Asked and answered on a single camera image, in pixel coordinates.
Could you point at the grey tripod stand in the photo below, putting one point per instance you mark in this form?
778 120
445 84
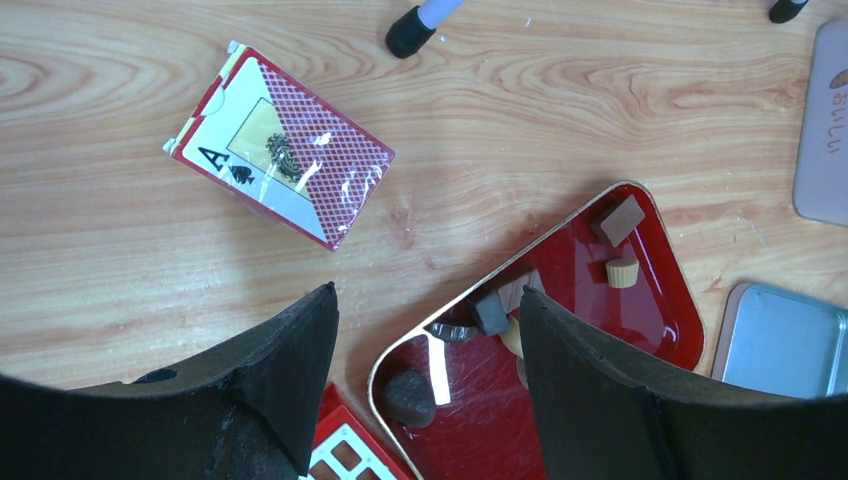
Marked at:
407 35

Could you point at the small tan chocolate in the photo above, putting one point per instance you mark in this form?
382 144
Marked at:
622 273

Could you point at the dark red chocolate tray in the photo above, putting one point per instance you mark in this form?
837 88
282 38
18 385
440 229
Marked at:
484 426

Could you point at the silver tin lid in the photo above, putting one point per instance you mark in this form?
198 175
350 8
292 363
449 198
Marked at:
781 342

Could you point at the grey dark chocolate cube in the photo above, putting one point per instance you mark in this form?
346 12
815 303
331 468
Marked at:
488 313

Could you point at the dark round chocolate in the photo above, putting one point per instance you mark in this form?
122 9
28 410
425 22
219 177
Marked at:
408 398

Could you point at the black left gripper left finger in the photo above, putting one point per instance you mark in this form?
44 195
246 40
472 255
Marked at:
246 408

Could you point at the pink square card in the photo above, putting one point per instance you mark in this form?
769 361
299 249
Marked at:
281 148

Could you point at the divided silver tin box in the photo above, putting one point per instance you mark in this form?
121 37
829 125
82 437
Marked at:
820 181

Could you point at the brown chocolate block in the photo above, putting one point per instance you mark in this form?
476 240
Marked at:
618 221

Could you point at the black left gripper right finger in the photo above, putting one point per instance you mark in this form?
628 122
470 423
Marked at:
662 411

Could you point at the red grid mould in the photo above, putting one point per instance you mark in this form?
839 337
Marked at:
343 448

